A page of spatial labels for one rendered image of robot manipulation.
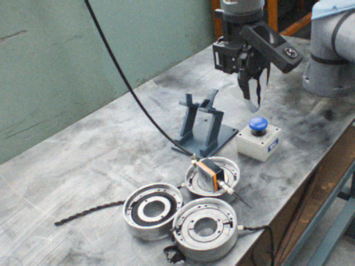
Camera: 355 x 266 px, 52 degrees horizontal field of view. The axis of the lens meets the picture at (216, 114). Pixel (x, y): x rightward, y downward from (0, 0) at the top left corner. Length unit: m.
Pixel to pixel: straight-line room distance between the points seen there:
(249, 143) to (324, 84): 0.30
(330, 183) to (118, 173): 0.59
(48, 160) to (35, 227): 0.20
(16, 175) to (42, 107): 1.41
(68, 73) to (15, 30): 0.38
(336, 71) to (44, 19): 1.66
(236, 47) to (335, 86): 0.38
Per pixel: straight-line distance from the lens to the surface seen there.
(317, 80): 0.97
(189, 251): 0.59
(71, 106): 2.39
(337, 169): 1.13
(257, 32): 0.63
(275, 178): 0.73
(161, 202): 0.68
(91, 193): 0.78
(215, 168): 0.65
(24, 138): 2.32
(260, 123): 0.74
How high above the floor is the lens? 1.30
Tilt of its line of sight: 33 degrees down
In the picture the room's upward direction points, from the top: 7 degrees counter-clockwise
